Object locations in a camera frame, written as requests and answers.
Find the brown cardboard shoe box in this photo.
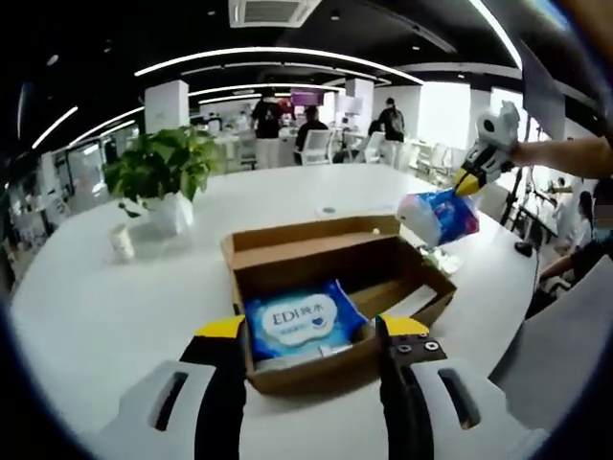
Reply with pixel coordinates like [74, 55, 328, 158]
[220, 214, 459, 395]

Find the grey chair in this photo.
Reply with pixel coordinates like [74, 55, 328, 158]
[488, 258, 613, 432]

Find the purple wall screen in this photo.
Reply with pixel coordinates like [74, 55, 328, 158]
[289, 89, 326, 107]

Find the blue white wet wipe pack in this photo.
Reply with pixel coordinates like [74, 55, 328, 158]
[242, 279, 371, 364]

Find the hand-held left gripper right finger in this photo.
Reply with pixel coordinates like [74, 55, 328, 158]
[375, 313, 542, 460]

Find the long curved ceiling light strip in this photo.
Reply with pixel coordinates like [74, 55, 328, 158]
[133, 46, 425, 86]

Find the blue soft tissue pack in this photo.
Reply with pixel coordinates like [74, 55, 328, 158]
[397, 188, 481, 248]

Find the potted green plant white pot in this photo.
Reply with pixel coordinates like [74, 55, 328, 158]
[102, 125, 222, 237]

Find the white paper cup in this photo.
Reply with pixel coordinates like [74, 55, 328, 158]
[107, 223, 136, 263]

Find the silver green packet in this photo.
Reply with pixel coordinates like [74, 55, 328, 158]
[420, 243, 462, 275]

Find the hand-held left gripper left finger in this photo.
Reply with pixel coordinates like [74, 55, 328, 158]
[95, 314, 248, 460]

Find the ceiling air conditioner vent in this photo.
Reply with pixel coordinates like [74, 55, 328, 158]
[228, 0, 322, 29]

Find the white office chair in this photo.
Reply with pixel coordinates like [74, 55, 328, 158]
[361, 131, 389, 164]
[299, 128, 336, 167]

